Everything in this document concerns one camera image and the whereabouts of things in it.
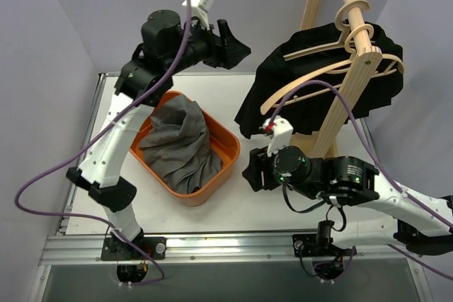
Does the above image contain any wooden hanger of grey skirt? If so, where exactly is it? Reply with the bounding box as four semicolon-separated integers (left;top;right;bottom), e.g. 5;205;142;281
260;24;405;116

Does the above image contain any black pleated skirt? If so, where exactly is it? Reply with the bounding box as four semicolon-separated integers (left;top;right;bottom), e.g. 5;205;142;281
234;21;405;140

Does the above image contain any grey pleated skirt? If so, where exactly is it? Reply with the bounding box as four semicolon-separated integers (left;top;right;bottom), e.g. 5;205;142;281
139;95;222;194

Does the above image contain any wooden hanger of black skirt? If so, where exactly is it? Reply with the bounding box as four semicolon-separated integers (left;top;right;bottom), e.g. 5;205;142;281
283;0;374;61

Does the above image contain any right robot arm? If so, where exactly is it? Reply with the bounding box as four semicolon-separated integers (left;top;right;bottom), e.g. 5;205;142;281
242;146;452;256

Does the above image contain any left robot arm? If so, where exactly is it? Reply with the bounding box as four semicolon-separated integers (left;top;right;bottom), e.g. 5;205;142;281
66;10;251;259

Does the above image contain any wooden clothes rack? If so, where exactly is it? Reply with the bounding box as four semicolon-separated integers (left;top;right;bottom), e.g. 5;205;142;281
293;0;383;158

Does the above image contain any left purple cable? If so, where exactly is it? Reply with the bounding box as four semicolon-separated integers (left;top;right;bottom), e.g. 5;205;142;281
14;0;194;285

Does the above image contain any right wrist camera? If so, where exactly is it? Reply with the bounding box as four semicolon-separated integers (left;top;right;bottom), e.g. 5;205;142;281
261;115;293;157

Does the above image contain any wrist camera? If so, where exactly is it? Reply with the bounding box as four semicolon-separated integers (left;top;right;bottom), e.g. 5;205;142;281
261;115;293;157
181;0;214;30

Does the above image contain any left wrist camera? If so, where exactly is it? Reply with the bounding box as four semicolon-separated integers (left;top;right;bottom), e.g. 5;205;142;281
181;0;214;30

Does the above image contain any aluminium rail table edge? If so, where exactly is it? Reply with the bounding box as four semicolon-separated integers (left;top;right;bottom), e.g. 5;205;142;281
38;72;422;267

